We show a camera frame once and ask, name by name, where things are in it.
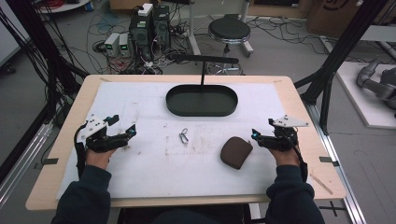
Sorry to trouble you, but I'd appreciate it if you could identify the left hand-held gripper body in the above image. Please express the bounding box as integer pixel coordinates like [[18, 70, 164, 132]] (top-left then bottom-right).
[[76, 113, 129, 154]]

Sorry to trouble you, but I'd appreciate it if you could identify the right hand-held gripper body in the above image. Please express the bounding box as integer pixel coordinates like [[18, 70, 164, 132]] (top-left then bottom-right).
[[263, 114, 310, 153]]

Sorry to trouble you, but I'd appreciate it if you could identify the person's right hand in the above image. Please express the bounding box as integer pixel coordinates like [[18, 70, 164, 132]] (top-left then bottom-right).
[[267, 147, 302, 168]]

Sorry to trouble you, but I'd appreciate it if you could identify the person's left hand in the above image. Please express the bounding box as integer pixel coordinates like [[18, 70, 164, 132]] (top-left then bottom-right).
[[85, 147, 118, 171]]

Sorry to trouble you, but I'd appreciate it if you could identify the brown pouch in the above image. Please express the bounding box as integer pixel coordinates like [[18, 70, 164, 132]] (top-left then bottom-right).
[[219, 135, 254, 171]]

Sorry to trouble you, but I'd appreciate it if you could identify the white table mat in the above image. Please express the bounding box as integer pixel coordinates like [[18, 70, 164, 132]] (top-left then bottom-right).
[[55, 81, 310, 201]]

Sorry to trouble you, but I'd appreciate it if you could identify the black tape piece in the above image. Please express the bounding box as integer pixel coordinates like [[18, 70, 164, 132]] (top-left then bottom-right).
[[33, 157, 60, 171], [318, 156, 341, 168]]

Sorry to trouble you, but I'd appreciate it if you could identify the small metal clip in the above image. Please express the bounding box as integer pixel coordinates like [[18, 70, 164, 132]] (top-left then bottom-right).
[[178, 127, 191, 146]]

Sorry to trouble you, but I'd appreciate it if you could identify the thin wooden stick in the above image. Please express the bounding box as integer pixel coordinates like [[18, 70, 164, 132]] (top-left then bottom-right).
[[309, 173, 334, 197]]

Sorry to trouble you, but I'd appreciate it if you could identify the black oval tray with hanger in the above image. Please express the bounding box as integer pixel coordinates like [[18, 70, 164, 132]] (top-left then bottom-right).
[[164, 53, 240, 119]]

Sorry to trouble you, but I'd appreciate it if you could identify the grey power supply unit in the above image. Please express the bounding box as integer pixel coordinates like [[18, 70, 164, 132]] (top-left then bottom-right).
[[118, 33, 132, 58], [104, 32, 121, 58]]

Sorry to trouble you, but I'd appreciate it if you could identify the white platform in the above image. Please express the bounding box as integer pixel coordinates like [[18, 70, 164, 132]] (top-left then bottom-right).
[[335, 61, 396, 131]]

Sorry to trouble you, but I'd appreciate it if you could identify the black computer tower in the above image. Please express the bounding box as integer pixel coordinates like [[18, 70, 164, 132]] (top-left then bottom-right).
[[128, 12, 154, 61], [151, 5, 172, 50]]

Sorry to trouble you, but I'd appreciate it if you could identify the black round stool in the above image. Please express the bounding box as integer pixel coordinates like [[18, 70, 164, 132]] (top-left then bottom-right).
[[207, 13, 255, 76]]

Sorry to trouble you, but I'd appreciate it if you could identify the white box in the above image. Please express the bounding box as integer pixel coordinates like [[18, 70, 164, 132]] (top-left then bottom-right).
[[137, 3, 154, 18]]

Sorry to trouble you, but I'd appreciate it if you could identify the white table leg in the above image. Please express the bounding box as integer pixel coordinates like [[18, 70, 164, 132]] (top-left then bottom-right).
[[186, 0, 203, 57]]

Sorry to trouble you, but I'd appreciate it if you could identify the cardboard box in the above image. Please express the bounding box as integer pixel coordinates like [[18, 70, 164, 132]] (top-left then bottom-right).
[[305, 0, 363, 39]]

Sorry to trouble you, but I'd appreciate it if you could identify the left hand-held gripper cable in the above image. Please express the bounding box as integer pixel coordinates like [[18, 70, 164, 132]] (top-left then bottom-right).
[[73, 121, 89, 179]]

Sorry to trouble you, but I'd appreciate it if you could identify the hand-held gripper cable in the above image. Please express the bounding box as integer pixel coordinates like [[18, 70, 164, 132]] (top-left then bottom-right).
[[289, 136, 309, 184], [73, 121, 89, 179]]

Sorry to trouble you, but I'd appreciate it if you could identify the right hand-held gripper cable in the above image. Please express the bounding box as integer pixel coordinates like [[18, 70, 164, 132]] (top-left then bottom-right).
[[289, 136, 309, 184]]

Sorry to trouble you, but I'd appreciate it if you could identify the tangle of floor cables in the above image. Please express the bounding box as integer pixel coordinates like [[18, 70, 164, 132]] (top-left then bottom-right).
[[248, 15, 331, 57]]

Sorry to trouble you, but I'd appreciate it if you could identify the black metal frame post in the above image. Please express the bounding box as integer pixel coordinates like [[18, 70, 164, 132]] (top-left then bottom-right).
[[0, 0, 90, 185], [293, 0, 390, 135]]

